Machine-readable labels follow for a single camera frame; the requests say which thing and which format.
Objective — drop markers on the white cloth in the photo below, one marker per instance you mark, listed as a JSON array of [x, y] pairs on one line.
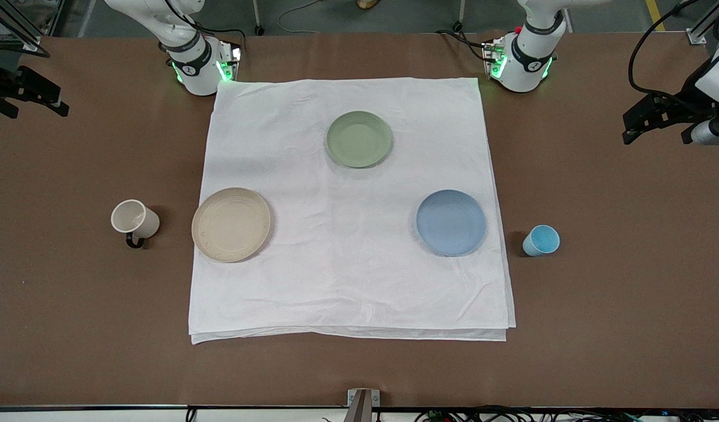
[[348, 264]]

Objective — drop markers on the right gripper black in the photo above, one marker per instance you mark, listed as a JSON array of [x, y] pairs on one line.
[[0, 81]]

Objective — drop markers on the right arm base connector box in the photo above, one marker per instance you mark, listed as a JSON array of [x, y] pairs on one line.
[[230, 61]]

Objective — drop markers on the metal table edge bracket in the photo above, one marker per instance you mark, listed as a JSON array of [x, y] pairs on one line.
[[362, 404]]

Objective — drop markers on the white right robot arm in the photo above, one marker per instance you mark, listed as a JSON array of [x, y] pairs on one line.
[[198, 73]]

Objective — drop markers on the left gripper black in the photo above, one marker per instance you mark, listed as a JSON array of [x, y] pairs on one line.
[[687, 98]]

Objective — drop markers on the blue round plate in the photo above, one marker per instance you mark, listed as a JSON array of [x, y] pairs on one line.
[[451, 223]]

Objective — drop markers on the aluminium frame post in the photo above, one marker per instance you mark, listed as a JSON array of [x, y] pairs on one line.
[[13, 23], [701, 32]]

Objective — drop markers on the metal cart leg with caster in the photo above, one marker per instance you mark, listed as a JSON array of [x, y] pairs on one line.
[[458, 22], [257, 23]]

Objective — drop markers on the green round plate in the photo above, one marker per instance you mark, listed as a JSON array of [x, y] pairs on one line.
[[359, 139]]

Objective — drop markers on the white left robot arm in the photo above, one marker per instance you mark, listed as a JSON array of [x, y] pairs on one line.
[[521, 67]]

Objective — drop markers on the blue cup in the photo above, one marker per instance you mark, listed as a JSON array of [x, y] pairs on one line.
[[541, 241]]

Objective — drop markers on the beige round plate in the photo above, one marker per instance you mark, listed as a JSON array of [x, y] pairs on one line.
[[231, 225]]

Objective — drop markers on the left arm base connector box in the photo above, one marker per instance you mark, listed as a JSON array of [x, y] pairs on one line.
[[493, 58]]

